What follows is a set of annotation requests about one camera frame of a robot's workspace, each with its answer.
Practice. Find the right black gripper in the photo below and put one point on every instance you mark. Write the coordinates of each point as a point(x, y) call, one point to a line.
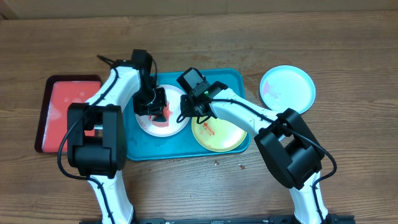
point(186, 101)

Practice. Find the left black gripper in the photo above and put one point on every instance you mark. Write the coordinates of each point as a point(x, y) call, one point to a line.
point(154, 109)

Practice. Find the dark green sponge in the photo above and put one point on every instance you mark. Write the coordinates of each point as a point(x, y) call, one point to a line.
point(160, 118)

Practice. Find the white plate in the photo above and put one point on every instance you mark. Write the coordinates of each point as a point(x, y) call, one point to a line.
point(171, 113)

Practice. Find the yellow-green plate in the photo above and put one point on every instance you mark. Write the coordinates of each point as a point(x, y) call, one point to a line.
point(218, 135)

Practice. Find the light blue plate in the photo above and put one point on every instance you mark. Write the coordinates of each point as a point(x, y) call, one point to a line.
point(287, 86)

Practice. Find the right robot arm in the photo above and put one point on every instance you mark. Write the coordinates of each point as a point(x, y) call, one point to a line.
point(287, 146)

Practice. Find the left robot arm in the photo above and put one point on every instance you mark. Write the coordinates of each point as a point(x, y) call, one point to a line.
point(96, 140)

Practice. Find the teal plastic serving tray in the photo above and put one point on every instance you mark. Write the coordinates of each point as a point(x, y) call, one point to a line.
point(142, 146)

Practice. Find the dark red water tray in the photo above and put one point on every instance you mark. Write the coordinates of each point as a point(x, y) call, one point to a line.
point(61, 91)

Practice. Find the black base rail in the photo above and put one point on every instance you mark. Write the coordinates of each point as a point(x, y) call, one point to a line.
point(275, 219)

